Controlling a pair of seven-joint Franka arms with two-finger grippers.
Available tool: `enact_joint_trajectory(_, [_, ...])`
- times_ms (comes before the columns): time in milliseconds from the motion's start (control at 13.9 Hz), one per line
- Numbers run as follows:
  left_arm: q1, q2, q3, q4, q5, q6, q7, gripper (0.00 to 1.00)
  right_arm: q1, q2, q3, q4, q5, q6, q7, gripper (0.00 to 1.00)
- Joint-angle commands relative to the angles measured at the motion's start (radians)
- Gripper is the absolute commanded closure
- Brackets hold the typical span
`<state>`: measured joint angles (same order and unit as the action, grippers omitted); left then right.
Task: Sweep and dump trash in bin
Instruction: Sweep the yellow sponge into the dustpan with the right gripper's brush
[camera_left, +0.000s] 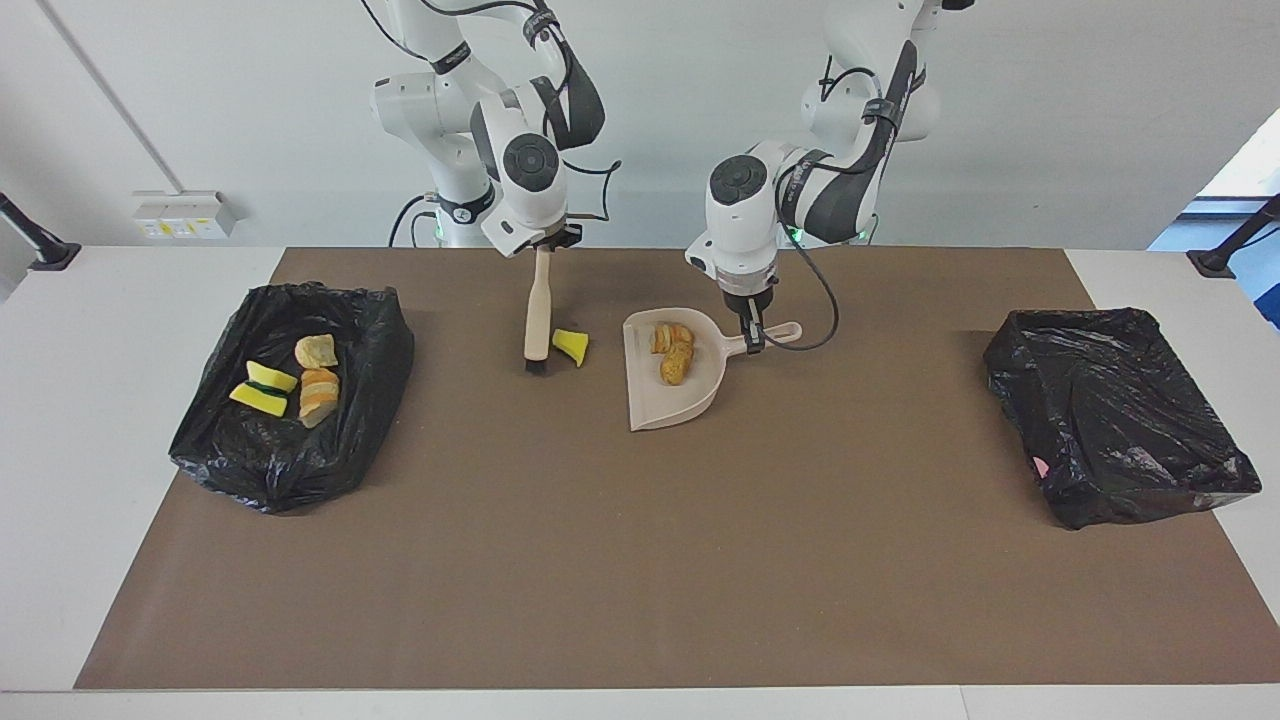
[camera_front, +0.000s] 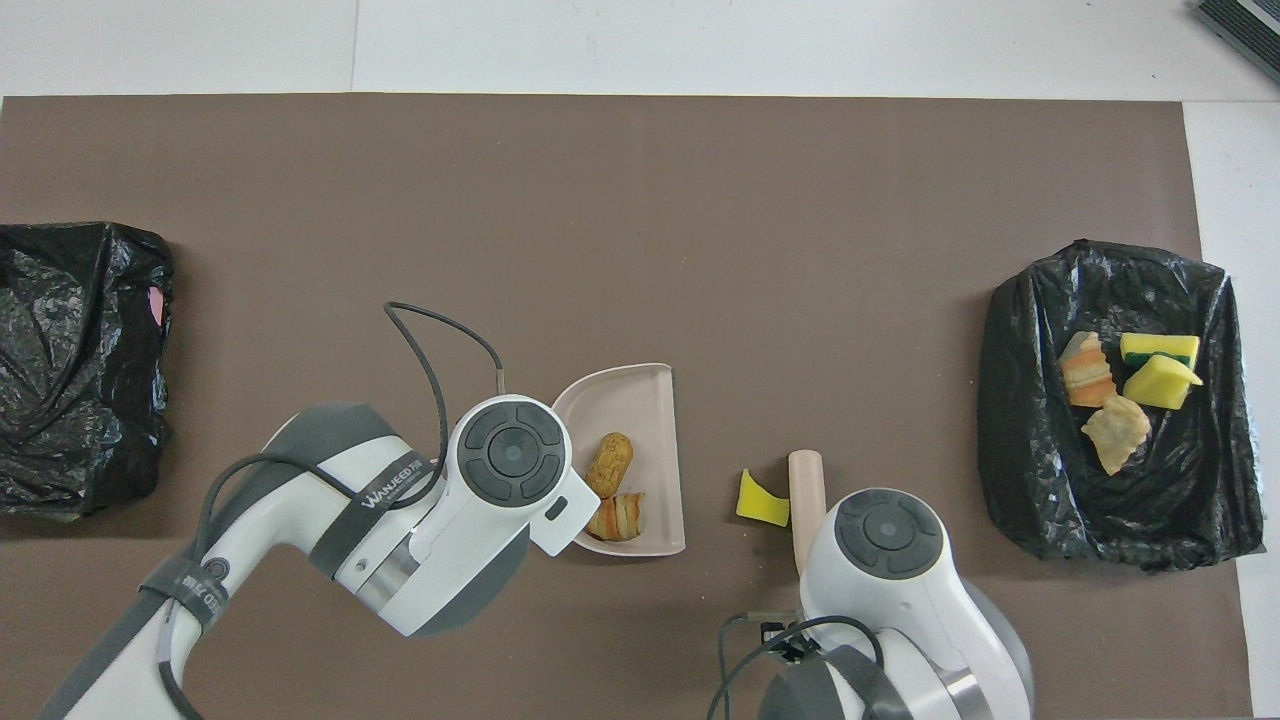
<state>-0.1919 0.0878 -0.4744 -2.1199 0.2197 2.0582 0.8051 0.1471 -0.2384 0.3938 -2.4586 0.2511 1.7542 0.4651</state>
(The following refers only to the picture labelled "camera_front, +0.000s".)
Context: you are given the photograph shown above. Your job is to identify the small yellow sponge piece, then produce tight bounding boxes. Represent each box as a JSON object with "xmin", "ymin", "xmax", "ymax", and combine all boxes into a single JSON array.
[{"xmin": 735, "ymin": 469, "xmax": 792, "ymax": 529}]

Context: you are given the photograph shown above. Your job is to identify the beige hand brush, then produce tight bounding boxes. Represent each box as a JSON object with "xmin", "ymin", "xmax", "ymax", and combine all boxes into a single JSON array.
[{"xmin": 787, "ymin": 449, "xmax": 829, "ymax": 579}]

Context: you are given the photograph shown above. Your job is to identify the round beige bread piece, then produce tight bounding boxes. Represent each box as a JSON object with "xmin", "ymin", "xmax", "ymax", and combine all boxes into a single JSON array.
[{"xmin": 586, "ymin": 491, "xmax": 647, "ymax": 543}]

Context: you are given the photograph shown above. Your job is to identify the brown croquette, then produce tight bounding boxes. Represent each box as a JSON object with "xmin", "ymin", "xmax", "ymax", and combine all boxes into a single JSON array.
[{"xmin": 584, "ymin": 431, "xmax": 635, "ymax": 500}]

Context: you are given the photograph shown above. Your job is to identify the beige plastic dustpan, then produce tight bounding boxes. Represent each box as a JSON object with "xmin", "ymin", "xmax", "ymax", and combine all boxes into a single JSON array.
[{"xmin": 552, "ymin": 362, "xmax": 688, "ymax": 558}]

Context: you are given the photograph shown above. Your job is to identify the beige orange layered bread piece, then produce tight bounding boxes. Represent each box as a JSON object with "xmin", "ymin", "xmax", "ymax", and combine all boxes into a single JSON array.
[{"xmin": 1060, "ymin": 330, "xmax": 1118, "ymax": 409}]

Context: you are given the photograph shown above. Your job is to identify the black bag lined bin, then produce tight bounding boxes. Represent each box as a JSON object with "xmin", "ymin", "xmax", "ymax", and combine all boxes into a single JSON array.
[{"xmin": 977, "ymin": 238, "xmax": 1266, "ymax": 573}]

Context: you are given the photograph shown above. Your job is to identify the black bag bin pink spot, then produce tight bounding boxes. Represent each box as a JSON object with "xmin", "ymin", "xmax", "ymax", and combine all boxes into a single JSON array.
[{"xmin": 0, "ymin": 222, "xmax": 176, "ymax": 521}]

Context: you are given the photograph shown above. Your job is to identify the brown table mat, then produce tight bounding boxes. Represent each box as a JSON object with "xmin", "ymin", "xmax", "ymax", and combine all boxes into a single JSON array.
[{"xmin": 0, "ymin": 93, "xmax": 1256, "ymax": 720}]

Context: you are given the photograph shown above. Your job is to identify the dark grey ribbed panel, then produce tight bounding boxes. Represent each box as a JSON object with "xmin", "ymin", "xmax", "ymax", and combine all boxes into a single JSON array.
[{"xmin": 1195, "ymin": 0, "xmax": 1280, "ymax": 86}]

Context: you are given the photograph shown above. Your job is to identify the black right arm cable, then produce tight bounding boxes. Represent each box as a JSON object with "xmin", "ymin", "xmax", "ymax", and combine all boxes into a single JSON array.
[{"xmin": 706, "ymin": 612, "xmax": 887, "ymax": 720}]

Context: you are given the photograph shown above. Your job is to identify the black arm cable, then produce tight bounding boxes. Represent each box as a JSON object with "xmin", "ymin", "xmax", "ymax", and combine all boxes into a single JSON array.
[
  {"xmin": 158, "ymin": 300, "xmax": 506, "ymax": 720},
  {"xmin": 706, "ymin": 612, "xmax": 887, "ymax": 720}
]

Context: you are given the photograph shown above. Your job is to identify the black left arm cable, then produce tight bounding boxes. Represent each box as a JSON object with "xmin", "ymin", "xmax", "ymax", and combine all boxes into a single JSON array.
[{"xmin": 158, "ymin": 300, "xmax": 506, "ymax": 720}]

